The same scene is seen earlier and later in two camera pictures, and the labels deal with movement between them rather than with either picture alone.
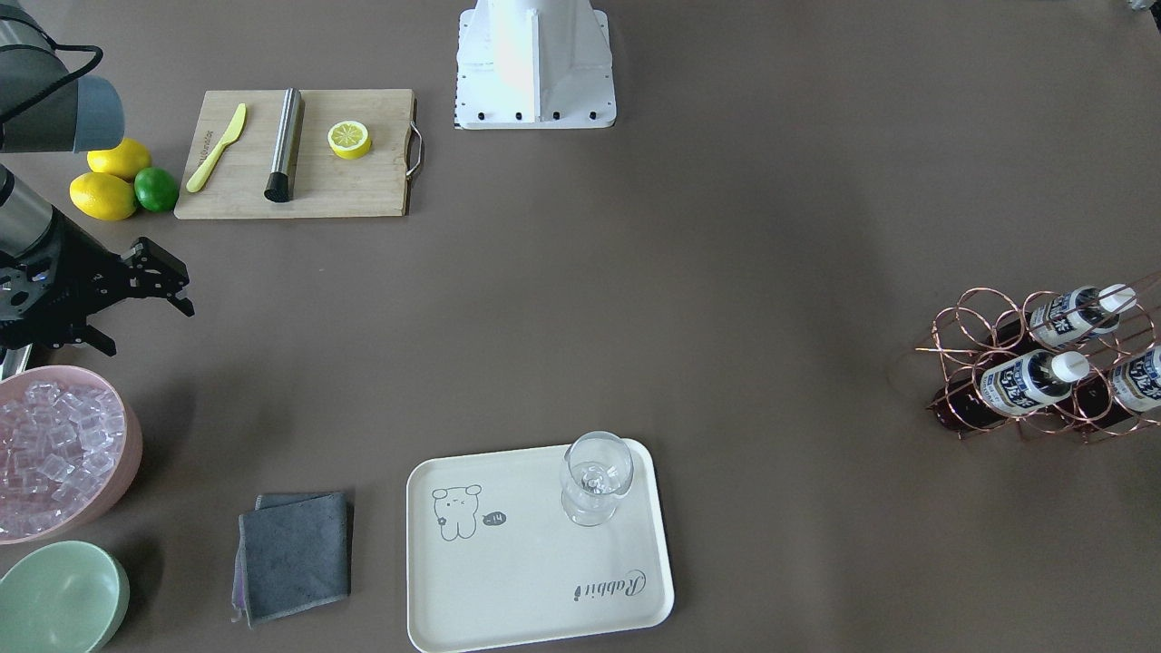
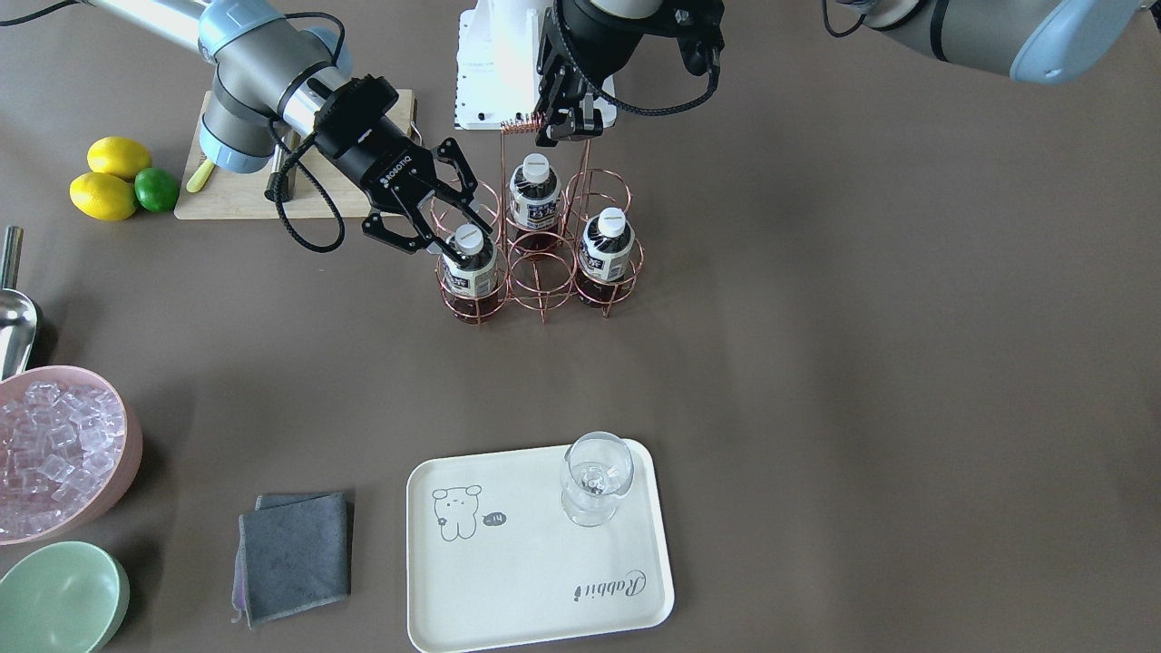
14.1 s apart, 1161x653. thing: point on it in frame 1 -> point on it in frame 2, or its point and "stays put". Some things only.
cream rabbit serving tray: x=493 y=558 stays put
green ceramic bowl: x=72 y=597 stays put
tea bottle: x=1109 y=403 -> x=607 y=258
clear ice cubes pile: x=58 y=443 stays put
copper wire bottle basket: x=1078 y=369 -> x=553 y=235
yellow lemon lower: x=103 y=196 stays put
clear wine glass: x=596 y=470 stays put
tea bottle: x=1071 y=315 -> x=535 y=196
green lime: x=156 y=188 stays put
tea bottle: x=1002 y=390 -> x=469 y=291
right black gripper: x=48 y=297 -> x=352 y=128
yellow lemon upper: x=125 y=160 stays put
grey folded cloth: x=293 y=552 stays put
